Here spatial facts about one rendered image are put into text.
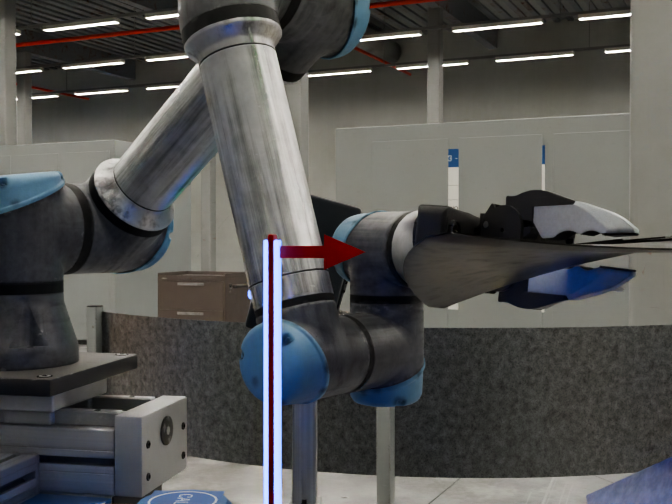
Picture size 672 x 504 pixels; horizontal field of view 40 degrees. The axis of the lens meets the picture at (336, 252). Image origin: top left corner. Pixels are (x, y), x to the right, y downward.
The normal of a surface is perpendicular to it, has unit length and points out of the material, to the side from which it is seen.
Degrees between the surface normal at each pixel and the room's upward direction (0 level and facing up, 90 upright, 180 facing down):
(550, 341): 90
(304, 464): 90
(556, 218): 84
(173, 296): 90
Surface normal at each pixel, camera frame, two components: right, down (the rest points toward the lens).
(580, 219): -0.81, -0.10
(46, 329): 0.76, -0.29
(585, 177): -0.41, 0.01
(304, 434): -0.03, 0.02
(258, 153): 0.06, -0.18
